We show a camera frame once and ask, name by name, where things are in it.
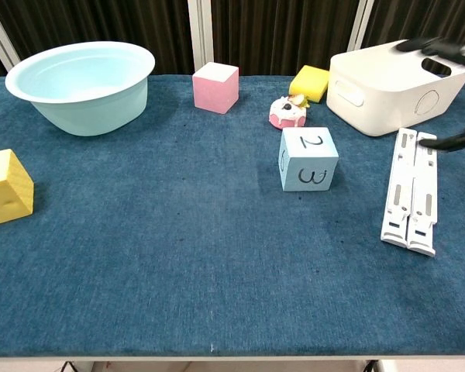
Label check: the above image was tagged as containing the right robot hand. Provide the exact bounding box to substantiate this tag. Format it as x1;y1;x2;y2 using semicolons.
394;36;465;153

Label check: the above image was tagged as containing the light blue numbered cube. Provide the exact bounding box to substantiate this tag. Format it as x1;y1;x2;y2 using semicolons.
278;126;341;193

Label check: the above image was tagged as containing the white plastic storage bin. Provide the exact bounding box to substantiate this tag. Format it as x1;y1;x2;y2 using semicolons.
325;40;465;137

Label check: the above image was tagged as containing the yellow sponge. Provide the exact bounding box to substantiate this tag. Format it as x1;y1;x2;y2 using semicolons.
288;64;331;105

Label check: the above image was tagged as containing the white folding stand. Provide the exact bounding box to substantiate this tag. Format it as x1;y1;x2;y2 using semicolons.
379;126;439;257

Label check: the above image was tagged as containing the black pleated curtain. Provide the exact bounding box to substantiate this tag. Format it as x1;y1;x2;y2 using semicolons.
0;0;465;78

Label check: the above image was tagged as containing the pink toy donut cake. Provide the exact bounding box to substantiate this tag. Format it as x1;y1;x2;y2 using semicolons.
269;94;308;133

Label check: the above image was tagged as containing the pink foam cube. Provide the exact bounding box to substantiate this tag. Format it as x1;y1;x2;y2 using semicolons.
191;61;240;115

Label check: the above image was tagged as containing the light blue plastic basin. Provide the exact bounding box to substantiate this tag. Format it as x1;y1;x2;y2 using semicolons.
5;41;157;137

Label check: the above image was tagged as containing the blue tablecloth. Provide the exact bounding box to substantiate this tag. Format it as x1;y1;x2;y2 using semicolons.
0;73;465;358

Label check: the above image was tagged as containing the yellow foam cube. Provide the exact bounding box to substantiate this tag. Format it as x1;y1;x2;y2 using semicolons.
0;148;35;229

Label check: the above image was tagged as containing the white metal frame post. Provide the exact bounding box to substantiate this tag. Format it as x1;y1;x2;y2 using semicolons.
187;0;215;75
346;0;375;52
0;6;22;73

